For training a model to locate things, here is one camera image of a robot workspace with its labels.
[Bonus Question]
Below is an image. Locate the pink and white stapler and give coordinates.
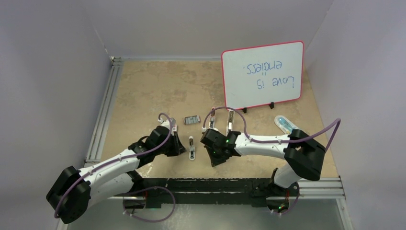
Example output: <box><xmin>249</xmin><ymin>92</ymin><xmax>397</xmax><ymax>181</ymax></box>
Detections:
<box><xmin>209</xmin><ymin>106</ymin><xmax>215</xmax><ymax>128</ymax></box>

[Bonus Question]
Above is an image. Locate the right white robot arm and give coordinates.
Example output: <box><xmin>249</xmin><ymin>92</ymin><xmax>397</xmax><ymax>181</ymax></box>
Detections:
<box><xmin>200</xmin><ymin>129</ymin><xmax>326</xmax><ymax>195</ymax></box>

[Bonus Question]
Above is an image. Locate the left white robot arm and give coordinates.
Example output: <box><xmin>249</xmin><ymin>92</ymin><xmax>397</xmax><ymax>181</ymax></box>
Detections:
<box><xmin>46</xmin><ymin>125</ymin><xmax>186</xmax><ymax>224</ymax></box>

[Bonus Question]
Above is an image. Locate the blue patterned oval case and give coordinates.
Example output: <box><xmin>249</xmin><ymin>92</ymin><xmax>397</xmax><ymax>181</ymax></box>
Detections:
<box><xmin>274</xmin><ymin>115</ymin><xmax>299</xmax><ymax>134</ymax></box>

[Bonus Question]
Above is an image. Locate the red-framed whiteboard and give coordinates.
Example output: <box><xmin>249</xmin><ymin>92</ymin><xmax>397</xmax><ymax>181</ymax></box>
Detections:
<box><xmin>221</xmin><ymin>41</ymin><xmax>305</xmax><ymax>109</ymax></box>

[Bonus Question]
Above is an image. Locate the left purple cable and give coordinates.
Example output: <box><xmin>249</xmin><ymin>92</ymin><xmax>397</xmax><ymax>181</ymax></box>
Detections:
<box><xmin>54</xmin><ymin>113</ymin><xmax>173</xmax><ymax>219</ymax></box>

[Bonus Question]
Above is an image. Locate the purple cable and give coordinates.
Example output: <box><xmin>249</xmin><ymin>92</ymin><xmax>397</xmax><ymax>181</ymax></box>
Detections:
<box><xmin>201</xmin><ymin>107</ymin><xmax>341</xmax><ymax>217</ymax></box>
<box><xmin>54</xmin><ymin>113</ymin><xmax>173</xmax><ymax>219</ymax></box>

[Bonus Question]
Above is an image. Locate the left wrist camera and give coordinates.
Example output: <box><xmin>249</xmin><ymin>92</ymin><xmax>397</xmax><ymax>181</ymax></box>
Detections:
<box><xmin>158</xmin><ymin>117</ymin><xmax>176</xmax><ymax>129</ymax></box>

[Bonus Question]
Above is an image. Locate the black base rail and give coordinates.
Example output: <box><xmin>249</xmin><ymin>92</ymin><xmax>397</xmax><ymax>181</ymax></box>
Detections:
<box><xmin>123</xmin><ymin>178</ymin><xmax>299</xmax><ymax>209</ymax></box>

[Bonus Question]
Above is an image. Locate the aluminium frame rail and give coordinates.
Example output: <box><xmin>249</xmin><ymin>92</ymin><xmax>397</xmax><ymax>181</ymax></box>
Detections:
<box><xmin>84</xmin><ymin>57</ymin><xmax>124</xmax><ymax>166</ymax></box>

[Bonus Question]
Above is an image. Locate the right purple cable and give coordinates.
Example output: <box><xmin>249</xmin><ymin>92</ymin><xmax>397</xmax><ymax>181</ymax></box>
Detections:
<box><xmin>201</xmin><ymin>107</ymin><xmax>341</xmax><ymax>217</ymax></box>

